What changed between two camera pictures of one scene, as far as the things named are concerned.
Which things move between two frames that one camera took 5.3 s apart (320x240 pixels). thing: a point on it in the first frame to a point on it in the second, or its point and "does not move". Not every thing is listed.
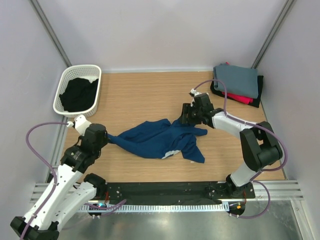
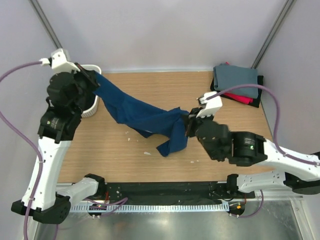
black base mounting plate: [161, 192] does not move
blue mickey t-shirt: [159, 138] to [169, 125]
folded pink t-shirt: [239, 98] does not move
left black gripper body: [105, 142] to [83, 87]
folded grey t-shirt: [239, 80] does not move
